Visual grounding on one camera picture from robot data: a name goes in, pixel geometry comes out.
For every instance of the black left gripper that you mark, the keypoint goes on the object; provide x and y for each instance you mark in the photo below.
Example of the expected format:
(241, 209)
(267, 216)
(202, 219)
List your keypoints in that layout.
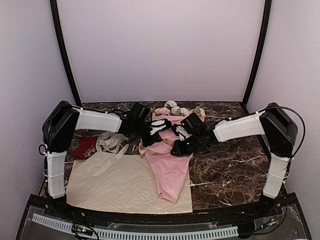
(157, 138)

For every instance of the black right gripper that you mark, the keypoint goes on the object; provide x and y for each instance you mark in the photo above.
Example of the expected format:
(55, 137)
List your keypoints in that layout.
(179, 151)

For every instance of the tan satin ribbon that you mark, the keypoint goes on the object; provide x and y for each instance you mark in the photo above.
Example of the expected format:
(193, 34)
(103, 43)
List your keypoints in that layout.
(156, 149)

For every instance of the pink wrapping paper sheet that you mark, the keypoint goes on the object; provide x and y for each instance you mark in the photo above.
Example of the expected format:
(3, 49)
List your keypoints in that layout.
(170, 171)

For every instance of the cream printed ribbon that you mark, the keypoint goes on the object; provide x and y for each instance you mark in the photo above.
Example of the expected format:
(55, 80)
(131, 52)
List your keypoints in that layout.
(110, 147)

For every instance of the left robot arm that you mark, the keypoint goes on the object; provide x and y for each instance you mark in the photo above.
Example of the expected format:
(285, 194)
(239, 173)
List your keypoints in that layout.
(59, 129)

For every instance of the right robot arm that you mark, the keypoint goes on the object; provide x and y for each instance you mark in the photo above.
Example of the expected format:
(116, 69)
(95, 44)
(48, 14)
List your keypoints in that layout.
(275, 129)

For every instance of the cream wrapping paper sheet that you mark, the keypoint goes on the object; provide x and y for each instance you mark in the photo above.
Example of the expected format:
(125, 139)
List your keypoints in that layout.
(129, 186)

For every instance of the red floral bowl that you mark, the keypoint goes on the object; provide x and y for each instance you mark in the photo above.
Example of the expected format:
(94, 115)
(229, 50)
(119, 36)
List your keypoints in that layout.
(83, 147)

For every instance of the small circuit board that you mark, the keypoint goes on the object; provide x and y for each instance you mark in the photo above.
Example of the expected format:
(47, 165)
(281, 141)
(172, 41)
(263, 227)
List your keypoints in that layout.
(80, 229)

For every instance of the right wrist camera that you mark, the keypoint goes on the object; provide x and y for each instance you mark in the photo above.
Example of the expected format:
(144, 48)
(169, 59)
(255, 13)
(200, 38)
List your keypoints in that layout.
(192, 125)

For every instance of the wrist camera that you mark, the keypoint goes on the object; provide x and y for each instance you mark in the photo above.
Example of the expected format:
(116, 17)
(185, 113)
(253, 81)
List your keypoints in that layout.
(144, 116)
(192, 125)

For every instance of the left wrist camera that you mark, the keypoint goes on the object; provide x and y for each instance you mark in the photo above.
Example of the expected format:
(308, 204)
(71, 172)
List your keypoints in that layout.
(144, 116)

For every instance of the grey slotted cable duct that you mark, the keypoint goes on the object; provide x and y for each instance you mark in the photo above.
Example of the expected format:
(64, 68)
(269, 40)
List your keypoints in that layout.
(119, 231)

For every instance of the right black frame post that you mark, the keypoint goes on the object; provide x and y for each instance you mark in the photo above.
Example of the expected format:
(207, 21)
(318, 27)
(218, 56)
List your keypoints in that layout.
(258, 53)

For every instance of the black frame post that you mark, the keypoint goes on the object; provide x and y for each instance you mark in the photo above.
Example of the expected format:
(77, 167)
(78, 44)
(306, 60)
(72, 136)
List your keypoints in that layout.
(258, 53)
(63, 51)

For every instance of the left black frame post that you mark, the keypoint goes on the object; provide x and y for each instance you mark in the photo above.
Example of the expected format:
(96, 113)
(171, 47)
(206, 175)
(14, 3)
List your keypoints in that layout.
(63, 51)

